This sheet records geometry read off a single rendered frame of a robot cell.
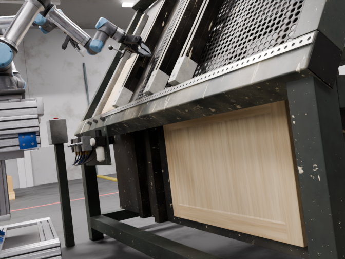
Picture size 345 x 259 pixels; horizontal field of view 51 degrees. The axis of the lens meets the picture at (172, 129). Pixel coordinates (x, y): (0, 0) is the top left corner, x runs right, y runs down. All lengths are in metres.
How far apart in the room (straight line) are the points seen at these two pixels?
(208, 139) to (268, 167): 0.39
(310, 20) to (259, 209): 0.77
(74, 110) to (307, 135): 8.85
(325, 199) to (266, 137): 0.48
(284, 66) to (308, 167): 0.27
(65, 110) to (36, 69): 1.24
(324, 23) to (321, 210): 0.48
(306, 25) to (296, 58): 0.11
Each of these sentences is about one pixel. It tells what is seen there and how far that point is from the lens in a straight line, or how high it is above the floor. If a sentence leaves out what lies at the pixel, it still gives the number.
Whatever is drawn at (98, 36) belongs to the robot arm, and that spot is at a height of 1.31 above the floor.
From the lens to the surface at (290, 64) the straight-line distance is 0.99.
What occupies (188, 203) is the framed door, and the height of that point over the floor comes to 0.34.
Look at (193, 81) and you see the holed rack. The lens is 1.39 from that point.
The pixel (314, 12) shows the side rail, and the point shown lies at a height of 0.96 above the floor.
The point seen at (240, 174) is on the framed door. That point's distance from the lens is 1.54.
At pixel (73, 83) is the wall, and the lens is 9.74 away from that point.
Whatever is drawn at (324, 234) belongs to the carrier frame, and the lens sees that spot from 1.02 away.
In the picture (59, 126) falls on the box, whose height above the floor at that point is 0.88.
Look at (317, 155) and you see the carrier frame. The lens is 0.97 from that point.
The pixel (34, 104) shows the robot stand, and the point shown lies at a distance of 2.09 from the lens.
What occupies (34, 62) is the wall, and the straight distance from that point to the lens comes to 9.78.
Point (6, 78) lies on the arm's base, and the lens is 2.13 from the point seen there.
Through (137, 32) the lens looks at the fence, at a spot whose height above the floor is 1.54.
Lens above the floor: 0.67
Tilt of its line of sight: 2 degrees up
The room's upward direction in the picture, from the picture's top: 7 degrees counter-clockwise
